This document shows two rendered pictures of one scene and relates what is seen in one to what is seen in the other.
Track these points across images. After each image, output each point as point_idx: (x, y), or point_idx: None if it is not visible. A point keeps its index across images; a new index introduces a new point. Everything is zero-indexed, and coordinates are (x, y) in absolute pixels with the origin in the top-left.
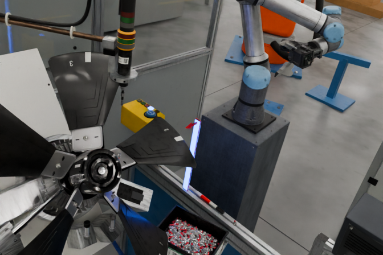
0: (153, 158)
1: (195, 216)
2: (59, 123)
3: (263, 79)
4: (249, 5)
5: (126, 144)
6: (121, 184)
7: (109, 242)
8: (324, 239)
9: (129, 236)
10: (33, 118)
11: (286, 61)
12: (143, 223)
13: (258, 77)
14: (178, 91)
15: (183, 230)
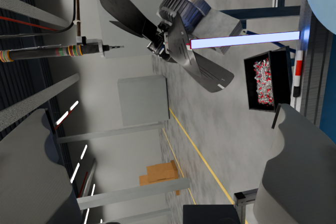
0: (175, 57)
1: (270, 75)
2: None
3: (331, 30)
4: None
5: (169, 33)
6: (197, 38)
7: None
8: (234, 200)
9: (190, 75)
10: None
11: (271, 196)
12: (208, 67)
13: (313, 1)
14: None
15: (267, 73)
